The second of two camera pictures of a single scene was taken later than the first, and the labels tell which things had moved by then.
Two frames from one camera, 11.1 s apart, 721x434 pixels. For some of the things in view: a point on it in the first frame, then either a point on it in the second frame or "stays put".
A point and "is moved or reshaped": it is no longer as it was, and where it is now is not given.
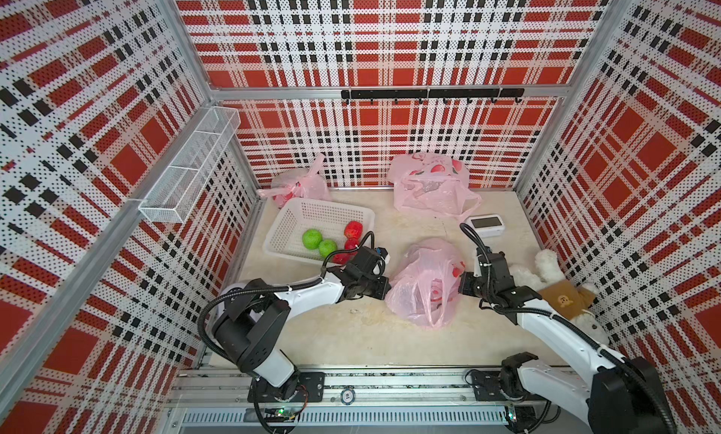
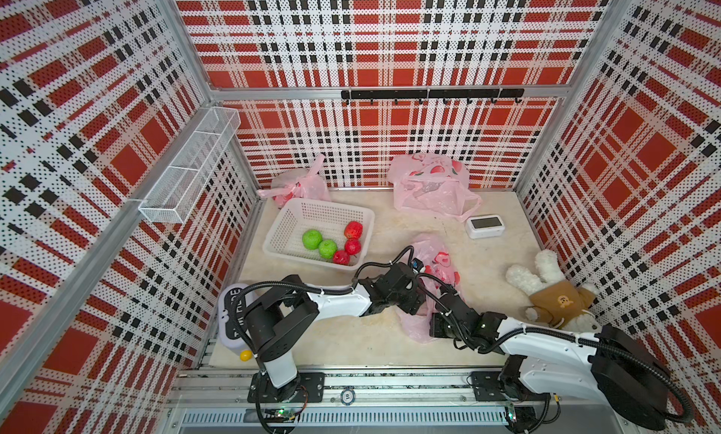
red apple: (350, 243) stays put
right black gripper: (465, 280) -> (434, 326)
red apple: (341, 258) stays put
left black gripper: (383, 282) -> (412, 302)
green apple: (311, 239) stays put
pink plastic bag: (432, 183) stays put
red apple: (353, 230) stays put
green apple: (327, 247) stays put
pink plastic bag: (425, 284) is moved or reshaped
